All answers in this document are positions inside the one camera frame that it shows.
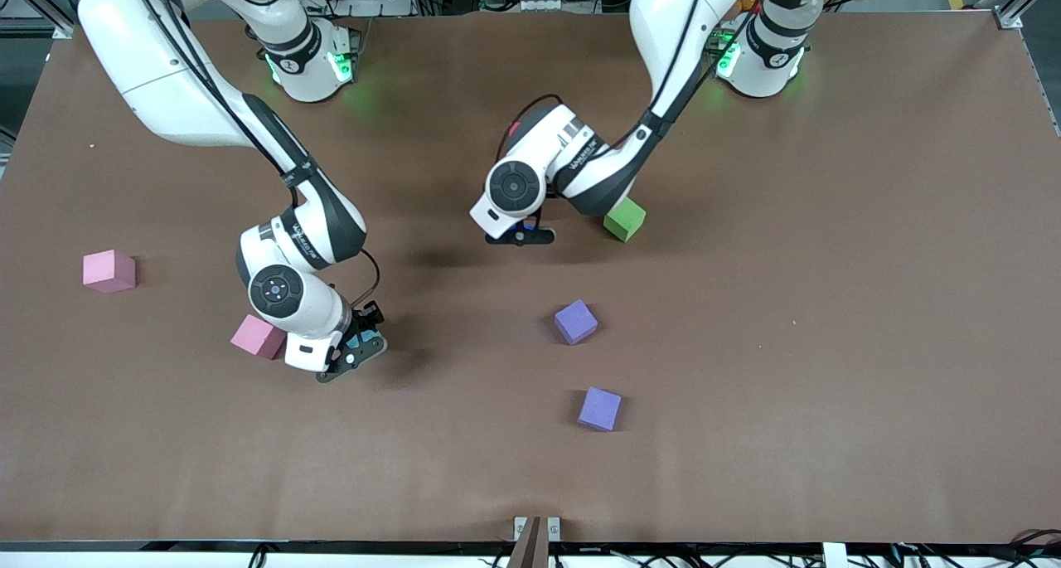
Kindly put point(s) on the aluminium frame profile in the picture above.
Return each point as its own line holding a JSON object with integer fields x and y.
{"x": 63, "y": 31}
{"x": 1009, "y": 18}

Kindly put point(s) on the green foam cube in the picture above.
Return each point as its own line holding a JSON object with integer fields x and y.
{"x": 627, "y": 221}

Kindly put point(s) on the pink foam cube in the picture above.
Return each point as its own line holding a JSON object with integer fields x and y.
{"x": 106, "y": 269}
{"x": 253, "y": 336}

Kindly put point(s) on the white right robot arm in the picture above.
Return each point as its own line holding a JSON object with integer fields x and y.
{"x": 166, "y": 70}

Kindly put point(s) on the purple foam cube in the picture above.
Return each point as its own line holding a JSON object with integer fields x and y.
{"x": 599, "y": 408}
{"x": 575, "y": 321}

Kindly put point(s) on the slanted metal post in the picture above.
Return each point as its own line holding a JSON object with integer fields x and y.
{"x": 529, "y": 551}

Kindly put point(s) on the blue foam cube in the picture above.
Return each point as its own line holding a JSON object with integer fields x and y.
{"x": 367, "y": 342}

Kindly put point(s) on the brown table cover sheet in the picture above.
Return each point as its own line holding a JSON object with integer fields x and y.
{"x": 746, "y": 435}

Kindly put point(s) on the silver metal bracket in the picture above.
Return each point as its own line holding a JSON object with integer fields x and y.
{"x": 554, "y": 529}

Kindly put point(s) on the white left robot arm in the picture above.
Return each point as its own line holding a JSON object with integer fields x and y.
{"x": 671, "y": 29}

